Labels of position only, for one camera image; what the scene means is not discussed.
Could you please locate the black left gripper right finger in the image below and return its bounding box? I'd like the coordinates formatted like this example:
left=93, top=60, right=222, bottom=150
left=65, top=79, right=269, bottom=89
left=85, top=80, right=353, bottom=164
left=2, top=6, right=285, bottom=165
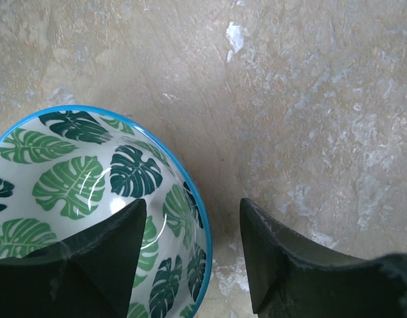
left=239, top=198, right=407, bottom=317

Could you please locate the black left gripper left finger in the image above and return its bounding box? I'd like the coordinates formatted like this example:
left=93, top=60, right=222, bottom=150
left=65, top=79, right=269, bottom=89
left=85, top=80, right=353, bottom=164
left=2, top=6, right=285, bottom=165
left=0, top=199, right=146, bottom=317

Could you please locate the green leaf pattern bowl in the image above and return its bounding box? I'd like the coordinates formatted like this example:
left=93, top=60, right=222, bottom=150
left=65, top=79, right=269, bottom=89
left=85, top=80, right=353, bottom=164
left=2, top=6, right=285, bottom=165
left=0, top=105, right=212, bottom=317

